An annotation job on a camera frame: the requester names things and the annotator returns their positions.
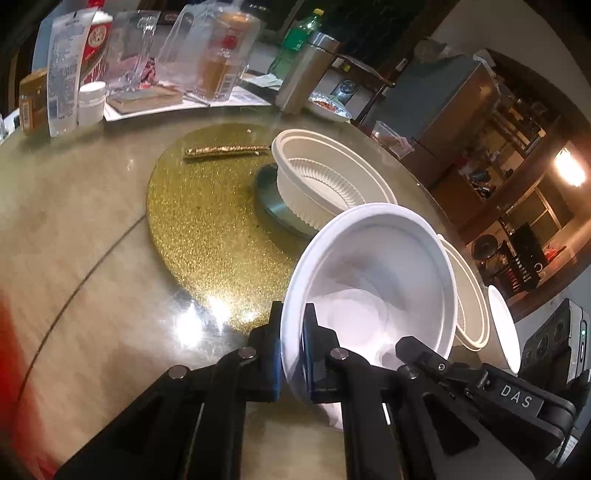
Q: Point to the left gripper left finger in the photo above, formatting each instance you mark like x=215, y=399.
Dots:
x=260, y=380

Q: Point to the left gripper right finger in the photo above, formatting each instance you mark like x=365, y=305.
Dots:
x=326, y=365

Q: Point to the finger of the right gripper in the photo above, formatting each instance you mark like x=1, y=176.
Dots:
x=416, y=354

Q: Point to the white foam bowl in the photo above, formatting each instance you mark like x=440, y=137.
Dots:
x=375, y=273
x=503, y=348

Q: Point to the cream ribbed plastic bowl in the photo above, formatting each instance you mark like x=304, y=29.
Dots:
x=318, y=178

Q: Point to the gold glitter turntable mat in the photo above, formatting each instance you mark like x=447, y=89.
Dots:
x=214, y=237

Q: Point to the steel turntable hub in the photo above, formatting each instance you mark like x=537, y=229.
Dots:
x=268, y=196

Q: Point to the small clear plastic box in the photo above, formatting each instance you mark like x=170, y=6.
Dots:
x=390, y=140

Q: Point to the gold pen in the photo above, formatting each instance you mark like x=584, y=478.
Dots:
x=222, y=151

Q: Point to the blue patterned snack dish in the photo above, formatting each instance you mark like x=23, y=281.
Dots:
x=325, y=107

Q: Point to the grey refrigerator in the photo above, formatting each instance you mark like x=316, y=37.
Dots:
x=438, y=108

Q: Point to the dark wooden chair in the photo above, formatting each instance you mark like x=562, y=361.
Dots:
x=356, y=85

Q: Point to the steel thermos flask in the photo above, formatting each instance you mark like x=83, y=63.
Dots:
x=308, y=69

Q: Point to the green plastic bottle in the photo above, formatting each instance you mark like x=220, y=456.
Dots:
x=292, y=43

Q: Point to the small book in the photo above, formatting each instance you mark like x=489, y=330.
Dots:
x=153, y=97

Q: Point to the small white pill jar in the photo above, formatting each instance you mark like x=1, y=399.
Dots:
x=91, y=100

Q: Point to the peanut butter jar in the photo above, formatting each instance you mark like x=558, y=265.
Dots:
x=33, y=102

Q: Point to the glass beer mug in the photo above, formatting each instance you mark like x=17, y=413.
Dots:
x=128, y=48

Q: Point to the white moutai liquor bottle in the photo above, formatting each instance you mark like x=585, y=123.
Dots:
x=96, y=43

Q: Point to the clear bottle red cap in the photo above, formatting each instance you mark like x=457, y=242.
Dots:
x=66, y=47

